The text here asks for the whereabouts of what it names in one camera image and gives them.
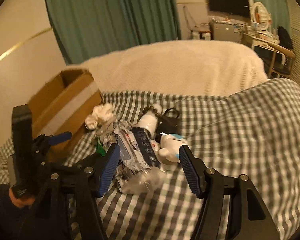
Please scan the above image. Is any crinkled plastic wrapper pack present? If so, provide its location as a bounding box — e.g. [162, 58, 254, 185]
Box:
[96, 119, 166, 195]

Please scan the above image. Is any white plush toy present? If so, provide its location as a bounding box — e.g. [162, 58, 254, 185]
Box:
[158, 134, 189, 163]

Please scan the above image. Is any white bottle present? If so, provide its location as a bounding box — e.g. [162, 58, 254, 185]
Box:
[136, 103, 162, 139]

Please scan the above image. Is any tape roll with green wrapper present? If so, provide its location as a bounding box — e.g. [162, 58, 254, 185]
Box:
[94, 138, 106, 157]

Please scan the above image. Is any left hand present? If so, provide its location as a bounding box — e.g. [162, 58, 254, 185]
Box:
[8, 187, 36, 209]

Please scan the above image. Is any cardboard box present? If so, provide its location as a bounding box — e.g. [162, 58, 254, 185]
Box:
[27, 68, 103, 156]

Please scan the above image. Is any crumpled white tissue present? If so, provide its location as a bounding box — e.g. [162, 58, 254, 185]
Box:
[84, 103, 114, 130]

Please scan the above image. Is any checkered bed sheet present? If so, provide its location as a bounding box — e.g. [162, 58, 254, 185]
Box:
[0, 77, 300, 240]

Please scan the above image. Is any cream knitted blanket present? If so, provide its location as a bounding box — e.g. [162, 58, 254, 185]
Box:
[70, 40, 268, 96]

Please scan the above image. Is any wooden dressing table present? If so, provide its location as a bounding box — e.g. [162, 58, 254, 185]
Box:
[242, 33, 296, 79]

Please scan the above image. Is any grey cabinet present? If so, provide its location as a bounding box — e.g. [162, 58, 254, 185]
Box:
[210, 22, 245, 43]

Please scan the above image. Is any black bag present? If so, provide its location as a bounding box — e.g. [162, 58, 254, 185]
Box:
[277, 26, 293, 50]

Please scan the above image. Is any white oval mirror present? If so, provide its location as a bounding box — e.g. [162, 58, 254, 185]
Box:
[251, 2, 272, 31]

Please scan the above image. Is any black television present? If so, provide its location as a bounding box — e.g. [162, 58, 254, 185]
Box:
[209, 0, 250, 18]

